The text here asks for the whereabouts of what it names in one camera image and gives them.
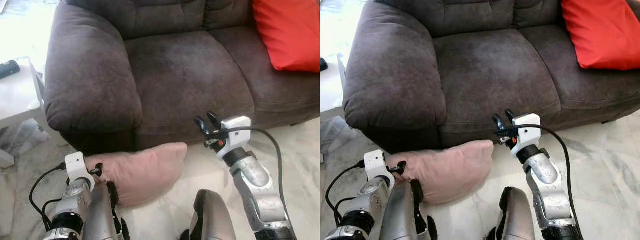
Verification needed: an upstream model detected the silver black right robot leg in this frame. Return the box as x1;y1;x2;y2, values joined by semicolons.
180;189;239;240
487;186;537;240

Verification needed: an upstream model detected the silver black robot leg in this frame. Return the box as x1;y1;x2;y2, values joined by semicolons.
487;186;537;240
82;182;131;240
378;180;439;240
180;189;239;240

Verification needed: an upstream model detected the red pillow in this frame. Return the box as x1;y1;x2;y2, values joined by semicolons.
252;0;321;74
561;0;640;71

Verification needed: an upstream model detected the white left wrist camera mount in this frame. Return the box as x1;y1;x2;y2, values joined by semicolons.
363;150;394;190
65;152;96;194

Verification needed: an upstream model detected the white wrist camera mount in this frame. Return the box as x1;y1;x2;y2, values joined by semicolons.
218;116;252;160
363;150;394;190
65;152;96;194
512;113;542;152

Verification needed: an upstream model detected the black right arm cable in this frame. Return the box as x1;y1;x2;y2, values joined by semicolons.
495;123;582;236
205;127;286;223

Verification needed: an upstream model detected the silver black left robot leg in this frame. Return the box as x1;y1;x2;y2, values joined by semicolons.
82;182;131;240
378;180;439;240

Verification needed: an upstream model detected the white low table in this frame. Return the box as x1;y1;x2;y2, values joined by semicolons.
0;56;52;169
320;53;352;122

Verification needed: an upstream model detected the dark grey fabric sofa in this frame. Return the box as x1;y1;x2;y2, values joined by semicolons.
44;0;321;154
343;0;640;152

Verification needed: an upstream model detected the pink pillow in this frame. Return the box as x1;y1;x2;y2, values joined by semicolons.
85;142;189;208
387;140;495;206

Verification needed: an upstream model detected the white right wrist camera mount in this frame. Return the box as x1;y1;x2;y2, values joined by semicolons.
512;113;542;152
218;116;252;160

